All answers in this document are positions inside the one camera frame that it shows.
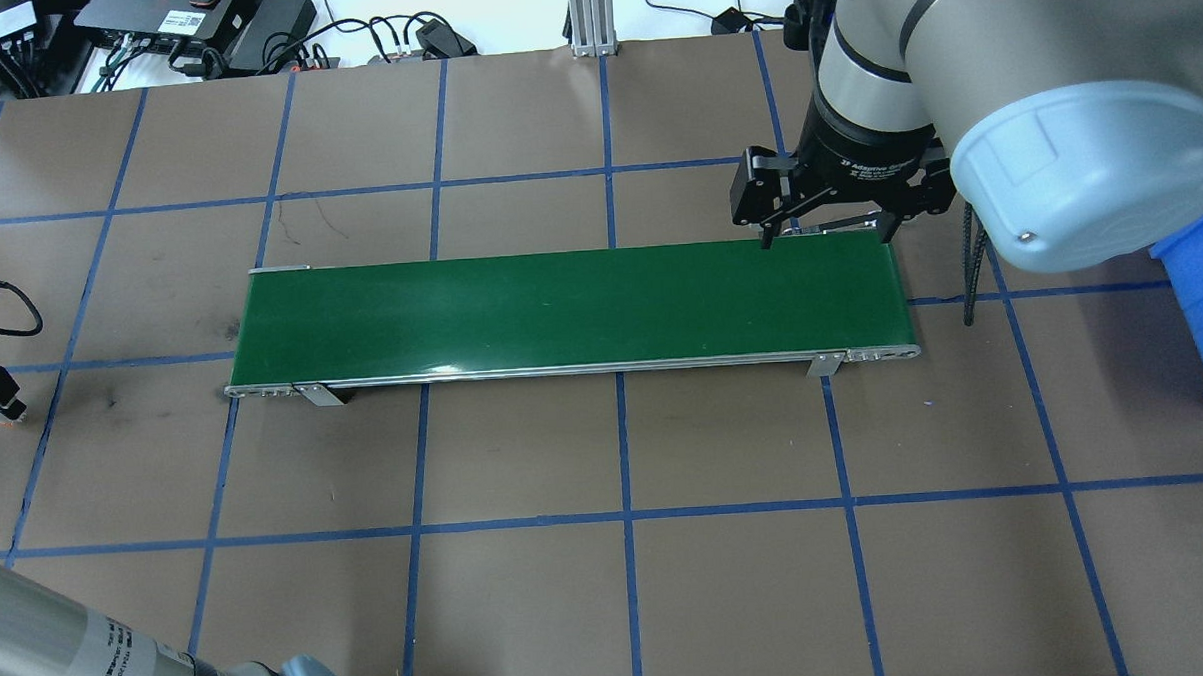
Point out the black device with white label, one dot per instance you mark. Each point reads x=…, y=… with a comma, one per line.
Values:
x=12, y=18

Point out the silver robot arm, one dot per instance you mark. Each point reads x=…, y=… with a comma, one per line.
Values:
x=1011, y=43
x=62, y=647

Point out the black power brick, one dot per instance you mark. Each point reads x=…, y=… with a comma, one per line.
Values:
x=271, y=31

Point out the green belt conveyor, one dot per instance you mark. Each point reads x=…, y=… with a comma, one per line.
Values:
x=570, y=309

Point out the flat black electronics box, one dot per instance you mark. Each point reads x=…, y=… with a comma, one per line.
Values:
x=165, y=18

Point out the small black power adapter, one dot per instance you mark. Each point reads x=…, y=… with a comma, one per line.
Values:
x=731, y=20
x=444, y=38

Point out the aluminium profile post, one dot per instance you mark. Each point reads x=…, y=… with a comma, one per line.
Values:
x=592, y=18

